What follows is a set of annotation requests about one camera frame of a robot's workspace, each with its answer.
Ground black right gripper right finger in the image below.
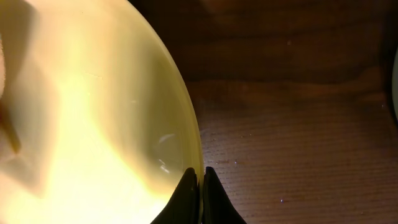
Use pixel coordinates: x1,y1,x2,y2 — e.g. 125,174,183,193
202,167,246,224

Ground yellow plate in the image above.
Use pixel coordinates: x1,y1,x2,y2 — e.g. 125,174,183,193
1,0,203,223

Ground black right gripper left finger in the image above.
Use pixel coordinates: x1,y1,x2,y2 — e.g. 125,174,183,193
151,167,199,224

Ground green yellow sponge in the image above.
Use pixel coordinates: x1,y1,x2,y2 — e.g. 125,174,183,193
0,39,6,98

